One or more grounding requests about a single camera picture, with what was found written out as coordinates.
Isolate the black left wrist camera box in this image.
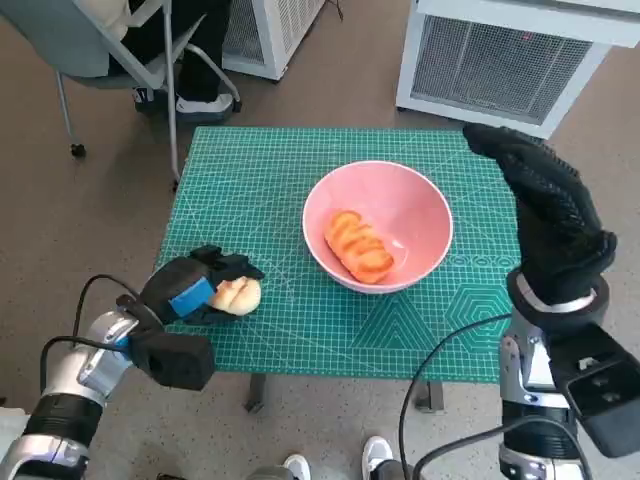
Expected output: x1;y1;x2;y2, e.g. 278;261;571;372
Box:
128;329;216;392

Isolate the green cutting mat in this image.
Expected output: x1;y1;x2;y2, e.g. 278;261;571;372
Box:
158;125;526;385

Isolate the looped black right arm cable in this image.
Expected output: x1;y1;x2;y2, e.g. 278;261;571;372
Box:
410;417;581;480

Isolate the person with white shoes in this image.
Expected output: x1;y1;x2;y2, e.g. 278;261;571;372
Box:
249;434;426;480

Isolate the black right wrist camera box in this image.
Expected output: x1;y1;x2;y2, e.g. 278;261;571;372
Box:
544;312;640;459

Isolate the long braided toy bread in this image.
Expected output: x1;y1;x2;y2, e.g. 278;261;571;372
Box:
323;209;395;285

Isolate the white slatted cabinet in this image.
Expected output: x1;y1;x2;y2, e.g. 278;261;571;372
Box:
222;0;326;81

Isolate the long black cable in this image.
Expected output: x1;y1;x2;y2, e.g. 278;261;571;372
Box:
398;313;514;480

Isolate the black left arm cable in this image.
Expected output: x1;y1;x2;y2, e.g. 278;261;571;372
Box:
38;273;166;401

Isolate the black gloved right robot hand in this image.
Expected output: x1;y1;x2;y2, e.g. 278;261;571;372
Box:
462;122;619;307

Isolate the black metal table leg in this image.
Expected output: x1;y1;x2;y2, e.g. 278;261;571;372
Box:
244;373;269;414
416;382;445;414

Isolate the seated person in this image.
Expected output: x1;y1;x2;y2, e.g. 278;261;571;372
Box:
107;0;236;119

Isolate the white cabinet with mesh front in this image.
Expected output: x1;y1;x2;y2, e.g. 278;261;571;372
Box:
395;0;640;140

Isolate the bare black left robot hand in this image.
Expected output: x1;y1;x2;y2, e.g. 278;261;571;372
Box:
137;244;266;329

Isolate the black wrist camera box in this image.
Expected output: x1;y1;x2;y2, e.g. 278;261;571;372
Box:
128;329;216;392
544;312;640;459

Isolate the grey office chair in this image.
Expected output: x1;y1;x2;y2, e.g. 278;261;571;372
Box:
0;0;244;194

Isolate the pink bowl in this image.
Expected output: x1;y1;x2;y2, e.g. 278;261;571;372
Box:
301;160;454;295

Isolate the white plastic bag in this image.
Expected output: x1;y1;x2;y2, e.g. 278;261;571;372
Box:
0;405;31;441

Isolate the round scored toy bread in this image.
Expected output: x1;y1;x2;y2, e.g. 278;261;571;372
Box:
208;276;263;317

